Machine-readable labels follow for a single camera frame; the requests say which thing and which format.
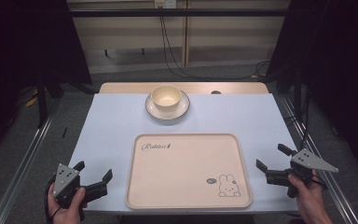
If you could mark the white wall socket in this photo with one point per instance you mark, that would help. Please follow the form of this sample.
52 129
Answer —
165 3

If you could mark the person's left hand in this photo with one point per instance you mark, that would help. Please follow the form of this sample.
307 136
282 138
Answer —
70 209

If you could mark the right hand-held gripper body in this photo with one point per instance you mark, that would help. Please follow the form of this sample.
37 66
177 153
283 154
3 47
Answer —
306 166

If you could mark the wooden upright post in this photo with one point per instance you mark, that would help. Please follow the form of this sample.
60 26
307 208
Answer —
185 37

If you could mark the small black stick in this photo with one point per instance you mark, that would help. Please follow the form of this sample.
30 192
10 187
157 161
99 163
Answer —
64 132

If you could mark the light blue table mat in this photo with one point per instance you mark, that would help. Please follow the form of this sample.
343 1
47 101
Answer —
112 124

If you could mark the wooden table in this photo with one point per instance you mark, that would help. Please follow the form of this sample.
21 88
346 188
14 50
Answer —
127 87

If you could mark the cream bowl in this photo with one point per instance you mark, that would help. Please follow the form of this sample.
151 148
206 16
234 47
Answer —
166 97

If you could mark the person's right hand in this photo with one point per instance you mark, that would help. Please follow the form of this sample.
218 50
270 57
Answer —
306 197

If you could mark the black curtain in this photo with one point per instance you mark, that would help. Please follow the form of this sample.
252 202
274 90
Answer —
24 40
338 62

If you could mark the black metal stand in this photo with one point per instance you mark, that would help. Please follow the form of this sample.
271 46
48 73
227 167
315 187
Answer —
42 99
297 93

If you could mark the metal floor rail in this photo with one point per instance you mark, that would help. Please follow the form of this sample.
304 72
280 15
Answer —
21 165
323 161

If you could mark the black horizontal bar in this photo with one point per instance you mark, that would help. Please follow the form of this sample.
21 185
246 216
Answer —
121 12

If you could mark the beige tray with rabbit print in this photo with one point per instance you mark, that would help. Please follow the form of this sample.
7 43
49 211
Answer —
186 177

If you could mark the white plate with dark rim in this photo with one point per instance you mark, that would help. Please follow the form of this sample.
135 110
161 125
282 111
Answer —
167 115

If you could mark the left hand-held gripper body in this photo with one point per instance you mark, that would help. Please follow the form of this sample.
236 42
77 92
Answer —
64 182

